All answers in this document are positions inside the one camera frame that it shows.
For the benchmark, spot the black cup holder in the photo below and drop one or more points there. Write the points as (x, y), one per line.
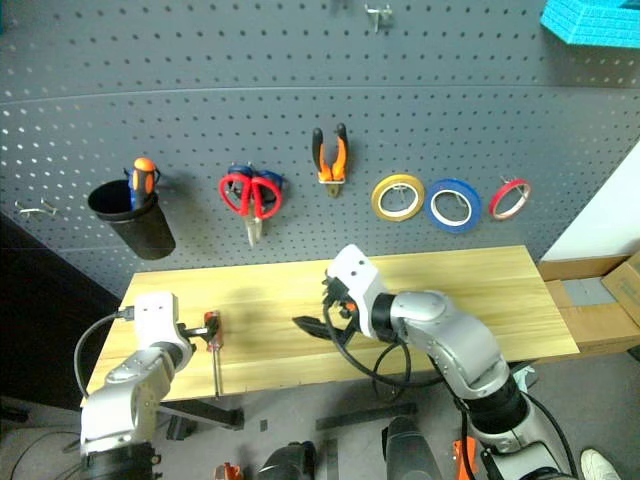
(142, 230)

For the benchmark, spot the dark rounded shape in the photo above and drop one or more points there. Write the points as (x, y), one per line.
(287, 462)
(410, 450)

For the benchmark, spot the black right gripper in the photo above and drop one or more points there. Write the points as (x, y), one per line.
(336, 295)

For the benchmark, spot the cyan basket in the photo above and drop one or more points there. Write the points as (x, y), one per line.
(590, 22)

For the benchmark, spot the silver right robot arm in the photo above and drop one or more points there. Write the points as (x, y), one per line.
(450, 330)

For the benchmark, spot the yellow tape roll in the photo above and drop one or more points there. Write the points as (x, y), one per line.
(378, 192)

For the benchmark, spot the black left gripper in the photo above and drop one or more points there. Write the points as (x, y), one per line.
(183, 334)

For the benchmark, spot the cardboard box with print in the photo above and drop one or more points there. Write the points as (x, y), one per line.
(625, 287)

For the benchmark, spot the grey metal pegboard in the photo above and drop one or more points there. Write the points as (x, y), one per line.
(200, 75)

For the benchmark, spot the black table foot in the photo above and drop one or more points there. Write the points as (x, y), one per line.
(210, 414)
(365, 417)

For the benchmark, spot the orange black pliers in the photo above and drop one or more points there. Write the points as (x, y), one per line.
(340, 155)

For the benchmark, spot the white shoe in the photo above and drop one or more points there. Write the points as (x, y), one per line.
(600, 465)

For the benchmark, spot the metal pegboard hook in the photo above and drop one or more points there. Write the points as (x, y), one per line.
(454, 200)
(49, 206)
(376, 15)
(511, 179)
(398, 192)
(26, 210)

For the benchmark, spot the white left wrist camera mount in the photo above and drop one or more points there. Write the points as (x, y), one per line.
(155, 320)

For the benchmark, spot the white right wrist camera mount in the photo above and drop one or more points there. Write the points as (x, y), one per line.
(356, 275)

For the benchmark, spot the long cardboard box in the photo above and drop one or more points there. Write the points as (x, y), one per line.
(600, 327)

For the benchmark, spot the blue tape roll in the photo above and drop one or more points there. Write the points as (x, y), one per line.
(452, 227)

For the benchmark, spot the red tape roll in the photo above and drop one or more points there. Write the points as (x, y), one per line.
(496, 201)

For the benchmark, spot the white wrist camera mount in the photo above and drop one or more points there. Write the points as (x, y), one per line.
(356, 275)
(155, 320)

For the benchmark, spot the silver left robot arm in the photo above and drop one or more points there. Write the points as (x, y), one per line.
(135, 380)

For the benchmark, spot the black side panel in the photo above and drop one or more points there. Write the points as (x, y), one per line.
(40, 310)

